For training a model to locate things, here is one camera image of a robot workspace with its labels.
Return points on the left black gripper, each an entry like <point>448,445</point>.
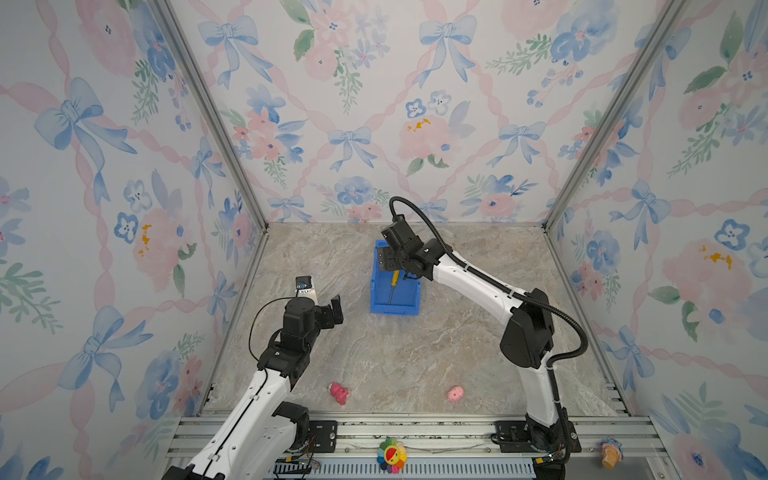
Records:
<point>327,319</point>

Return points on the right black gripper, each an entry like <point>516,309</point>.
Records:
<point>385,258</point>

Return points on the yellow handled screwdriver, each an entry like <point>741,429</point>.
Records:
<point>393,286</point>

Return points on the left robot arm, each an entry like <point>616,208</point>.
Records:
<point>264,425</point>

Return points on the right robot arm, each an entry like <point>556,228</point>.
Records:
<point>527,340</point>

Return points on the blue plastic bin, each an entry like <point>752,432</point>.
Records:
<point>407,297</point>

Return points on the dark pink toy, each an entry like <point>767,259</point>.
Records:
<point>339,393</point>

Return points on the light pink pig toy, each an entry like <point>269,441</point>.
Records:
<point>455,394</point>

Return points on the colourful flower toy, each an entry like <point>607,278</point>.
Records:
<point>391,456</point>

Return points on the ice cream cone toy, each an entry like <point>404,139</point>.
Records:
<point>612,454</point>

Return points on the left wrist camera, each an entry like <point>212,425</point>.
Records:
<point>305,288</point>

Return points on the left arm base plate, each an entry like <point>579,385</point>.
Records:
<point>315,436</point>

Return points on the aluminium rail frame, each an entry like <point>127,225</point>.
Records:
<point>460,447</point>

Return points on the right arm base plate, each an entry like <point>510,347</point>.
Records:
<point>523,436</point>

